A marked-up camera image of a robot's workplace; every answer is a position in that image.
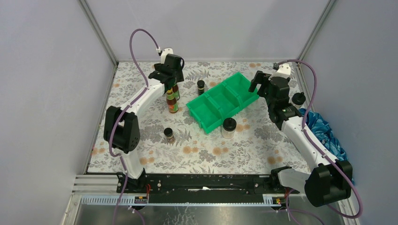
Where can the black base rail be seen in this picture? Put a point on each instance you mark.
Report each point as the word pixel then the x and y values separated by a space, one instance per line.
pixel 191 184

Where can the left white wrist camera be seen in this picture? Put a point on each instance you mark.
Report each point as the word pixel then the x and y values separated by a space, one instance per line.
pixel 164 52

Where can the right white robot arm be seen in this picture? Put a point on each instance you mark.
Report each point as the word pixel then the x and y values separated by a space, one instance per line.
pixel 329 179

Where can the right clear black lid jar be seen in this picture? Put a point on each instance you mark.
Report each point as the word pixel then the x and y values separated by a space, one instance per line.
pixel 298 99

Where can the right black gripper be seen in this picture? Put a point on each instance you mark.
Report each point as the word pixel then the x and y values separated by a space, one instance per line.
pixel 257 79

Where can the floral table mat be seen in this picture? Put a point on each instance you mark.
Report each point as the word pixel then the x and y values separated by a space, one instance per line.
pixel 256 147

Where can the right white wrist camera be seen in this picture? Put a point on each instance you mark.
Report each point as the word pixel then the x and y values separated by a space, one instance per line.
pixel 282 69

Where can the yellow cap sauce bottle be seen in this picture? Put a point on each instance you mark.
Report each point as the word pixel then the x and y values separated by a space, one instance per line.
pixel 175 90

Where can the small black cap spice jar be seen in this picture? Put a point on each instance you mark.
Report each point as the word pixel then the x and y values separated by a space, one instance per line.
pixel 200 87

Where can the green cap chili sauce bottle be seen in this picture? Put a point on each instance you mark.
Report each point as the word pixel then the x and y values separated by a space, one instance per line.
pixel 171 101

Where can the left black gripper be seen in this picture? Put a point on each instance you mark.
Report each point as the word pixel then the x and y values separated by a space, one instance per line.
pixel 177 75

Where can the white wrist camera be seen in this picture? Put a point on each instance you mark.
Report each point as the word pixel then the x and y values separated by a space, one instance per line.
pixel 164 52
pixel 282 69

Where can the white slotted cable duct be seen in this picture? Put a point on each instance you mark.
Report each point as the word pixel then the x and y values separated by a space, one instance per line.
pixel 199 200

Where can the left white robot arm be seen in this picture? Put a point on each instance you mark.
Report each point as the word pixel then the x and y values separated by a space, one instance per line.
pixel 121 129

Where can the large clear black lid jar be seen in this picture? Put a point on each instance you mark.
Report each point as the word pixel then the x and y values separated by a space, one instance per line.
pixel 228 128

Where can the front black cap spice jar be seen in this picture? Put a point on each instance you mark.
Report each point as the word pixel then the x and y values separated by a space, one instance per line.
pixel 168 132

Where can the blue patterned cloth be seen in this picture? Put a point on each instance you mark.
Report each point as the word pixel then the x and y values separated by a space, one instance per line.
pixel 324 133

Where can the green bin near section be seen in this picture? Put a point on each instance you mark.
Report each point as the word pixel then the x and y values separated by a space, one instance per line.
pixel 205 112

